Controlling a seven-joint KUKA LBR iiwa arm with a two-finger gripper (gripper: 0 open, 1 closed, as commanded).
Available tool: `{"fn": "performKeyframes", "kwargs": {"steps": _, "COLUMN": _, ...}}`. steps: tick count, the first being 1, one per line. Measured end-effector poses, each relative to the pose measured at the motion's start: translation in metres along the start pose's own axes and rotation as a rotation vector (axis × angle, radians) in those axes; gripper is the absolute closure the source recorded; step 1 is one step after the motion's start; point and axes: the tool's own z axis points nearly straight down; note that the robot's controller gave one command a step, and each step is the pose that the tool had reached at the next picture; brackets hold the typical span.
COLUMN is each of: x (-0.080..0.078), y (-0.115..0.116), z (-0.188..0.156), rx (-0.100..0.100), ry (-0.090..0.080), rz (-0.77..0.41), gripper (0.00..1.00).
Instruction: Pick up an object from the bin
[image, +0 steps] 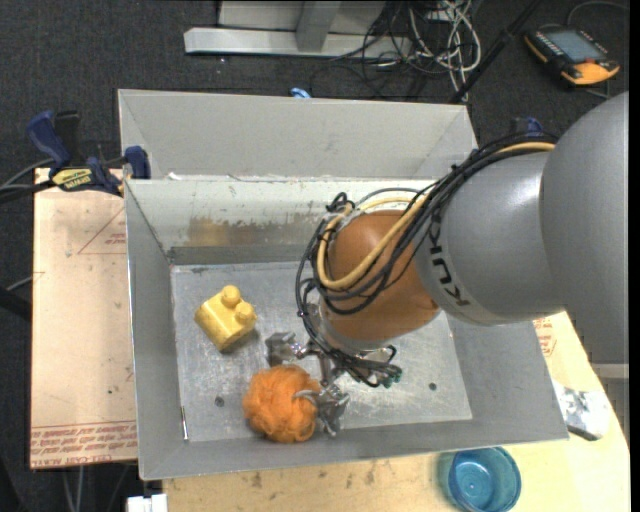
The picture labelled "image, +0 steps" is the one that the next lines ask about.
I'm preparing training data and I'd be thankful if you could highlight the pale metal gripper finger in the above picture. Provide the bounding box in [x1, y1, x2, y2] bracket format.
[293, 385, 351, 438]
[264, 331, 306, 367]

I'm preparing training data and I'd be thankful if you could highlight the orange fluffy ball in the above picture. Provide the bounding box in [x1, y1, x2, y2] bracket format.
[241, 363, 322, 445]

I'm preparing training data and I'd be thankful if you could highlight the yellow toy building block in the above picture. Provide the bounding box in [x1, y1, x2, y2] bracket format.
[193, 284, 259, 353]

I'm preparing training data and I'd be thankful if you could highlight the grey metal bin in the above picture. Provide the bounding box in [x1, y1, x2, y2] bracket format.
[117, 88, 570, 482]

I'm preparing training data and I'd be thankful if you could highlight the blue plastic bowl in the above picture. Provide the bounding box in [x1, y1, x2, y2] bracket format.
[437, 446, 523, 512]

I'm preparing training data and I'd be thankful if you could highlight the brown cardboard board, red print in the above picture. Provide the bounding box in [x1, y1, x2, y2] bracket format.
[29, 167, 559, 471]

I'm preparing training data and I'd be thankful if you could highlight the white crumpled cloth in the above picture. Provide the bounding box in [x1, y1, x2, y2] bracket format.
[551, 381, 614, 442]

